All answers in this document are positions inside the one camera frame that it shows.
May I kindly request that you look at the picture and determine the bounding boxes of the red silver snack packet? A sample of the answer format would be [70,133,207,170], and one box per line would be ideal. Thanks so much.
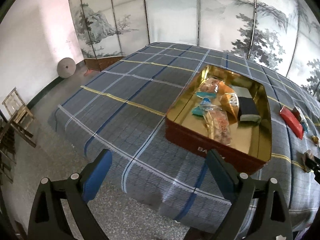
[292,106,309,133]

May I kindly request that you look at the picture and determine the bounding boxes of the clear nut bar packet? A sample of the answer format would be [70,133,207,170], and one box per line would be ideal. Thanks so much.
[199,77,221,93]

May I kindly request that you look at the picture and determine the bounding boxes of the painted folding screen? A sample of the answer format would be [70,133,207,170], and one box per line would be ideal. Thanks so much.
[68,0,319,97]

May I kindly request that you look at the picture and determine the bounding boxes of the orange snack packet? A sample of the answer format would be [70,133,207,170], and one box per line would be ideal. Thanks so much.
[217,81,240,120]

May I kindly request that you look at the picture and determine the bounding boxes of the gold red biscuit tin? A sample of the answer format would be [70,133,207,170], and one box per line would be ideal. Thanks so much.
[165,65,272,174]

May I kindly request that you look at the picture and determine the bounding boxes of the small clear yellow snack packet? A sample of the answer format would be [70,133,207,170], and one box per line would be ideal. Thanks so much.
[302,150,316,173]

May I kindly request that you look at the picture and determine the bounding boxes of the teal candy wrapper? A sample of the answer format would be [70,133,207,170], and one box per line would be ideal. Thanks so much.
[191,106,207,116]

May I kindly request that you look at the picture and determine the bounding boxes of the blue grey snack packet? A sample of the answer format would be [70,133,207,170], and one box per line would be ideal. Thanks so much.
[232,86,261,124]

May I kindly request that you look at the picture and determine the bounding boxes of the clear bag of peanuts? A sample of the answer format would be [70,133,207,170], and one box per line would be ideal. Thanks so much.
[203,106,232,145]

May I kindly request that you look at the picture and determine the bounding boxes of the small wooden folding chair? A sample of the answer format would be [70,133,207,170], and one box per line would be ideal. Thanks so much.
[0,87,38,185]

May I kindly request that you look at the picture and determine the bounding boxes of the small gold wrapped candy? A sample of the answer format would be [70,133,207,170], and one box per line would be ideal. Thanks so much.
[311,135,320,146]

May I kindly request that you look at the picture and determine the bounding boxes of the round grey stone disc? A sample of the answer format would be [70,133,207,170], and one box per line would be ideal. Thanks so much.
[57,57,76,79]

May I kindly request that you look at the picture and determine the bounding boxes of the blue white candy wrapper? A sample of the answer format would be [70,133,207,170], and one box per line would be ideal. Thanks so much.
[200,98,212,107]

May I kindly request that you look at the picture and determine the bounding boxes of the grey plaid tablecloth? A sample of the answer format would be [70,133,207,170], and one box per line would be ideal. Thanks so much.
[49,42,319,232]

